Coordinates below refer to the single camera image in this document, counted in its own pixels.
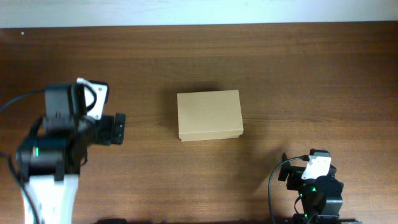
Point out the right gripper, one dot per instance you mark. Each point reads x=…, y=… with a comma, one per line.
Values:
x=292, y=173

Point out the brown cardboard box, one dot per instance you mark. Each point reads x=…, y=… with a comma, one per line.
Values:
x=209, y=115

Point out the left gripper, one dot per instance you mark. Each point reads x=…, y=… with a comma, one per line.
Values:
x=117, y=128

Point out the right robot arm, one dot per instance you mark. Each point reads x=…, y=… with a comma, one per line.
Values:
x=318, y=207

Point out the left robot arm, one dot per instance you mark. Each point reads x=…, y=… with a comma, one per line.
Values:
x=56, y=147

